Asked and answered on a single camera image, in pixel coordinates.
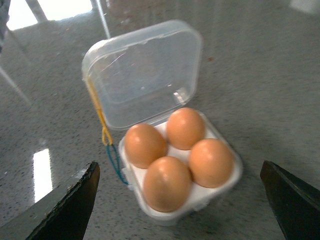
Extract brown egg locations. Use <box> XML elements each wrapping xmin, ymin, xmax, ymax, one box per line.
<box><xmin>188</xmin><ymin>138</ymin><xmax>234</xmax><ymax>188</ymax></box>
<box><xmin>142</xmin><ymin>156</ymin><xmax>193</xmax><ymax>213</ymax></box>
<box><xmin>165</xmin><ymin>107</ymin><xmax>205</xmax><ymax>151</ymax></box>
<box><xmin>124</xmin><ymin>123</ymin><xmax>168</xmax><ymax>169</ymax></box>

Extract yellow and blue string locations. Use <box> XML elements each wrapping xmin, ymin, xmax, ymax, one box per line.
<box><xmin>86</xmin><ymin>77</ymin><xmax>130</xmax><ymax>186</ymax></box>

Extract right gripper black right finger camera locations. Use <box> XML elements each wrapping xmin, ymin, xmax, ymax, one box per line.
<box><xmin>260</xmin><ymin>161</ymin><xmax>320</xmax><ymax>240</ymax></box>

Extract clear plastic egg box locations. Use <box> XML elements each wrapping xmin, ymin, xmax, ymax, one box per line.
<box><xmin>82</xmin><ymin>19</ymin><xmax>243</xmax><ymax>226</ymax></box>

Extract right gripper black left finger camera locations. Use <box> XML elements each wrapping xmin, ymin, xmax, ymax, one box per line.
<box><xmin>0</xmin><ymin>161</ymin><xmax>100</xmax><ymax>240</ymax></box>

